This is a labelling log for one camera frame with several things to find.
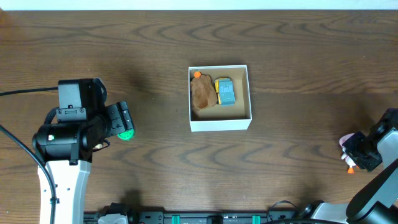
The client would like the brown plush bear toy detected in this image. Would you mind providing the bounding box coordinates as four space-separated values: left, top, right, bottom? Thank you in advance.
190 71 217 111

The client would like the yellow grey toy truck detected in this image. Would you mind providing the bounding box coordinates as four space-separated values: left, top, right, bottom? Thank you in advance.
215 78 236 106

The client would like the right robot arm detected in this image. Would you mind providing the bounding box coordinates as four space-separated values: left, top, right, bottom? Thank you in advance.
304 108 397 224

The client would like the green round toy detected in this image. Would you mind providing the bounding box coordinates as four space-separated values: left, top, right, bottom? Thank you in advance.
118 129 135 141

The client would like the pink duck toy with hat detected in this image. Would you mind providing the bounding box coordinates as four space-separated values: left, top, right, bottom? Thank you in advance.
338 133 358 174

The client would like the white cardboard box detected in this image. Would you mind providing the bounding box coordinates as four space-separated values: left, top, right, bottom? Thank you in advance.
188 65 252 132

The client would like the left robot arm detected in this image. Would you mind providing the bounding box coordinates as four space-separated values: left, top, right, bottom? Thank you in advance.
32 78 135 223

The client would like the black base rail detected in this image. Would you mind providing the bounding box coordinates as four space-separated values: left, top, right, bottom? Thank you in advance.
83 201 315 224

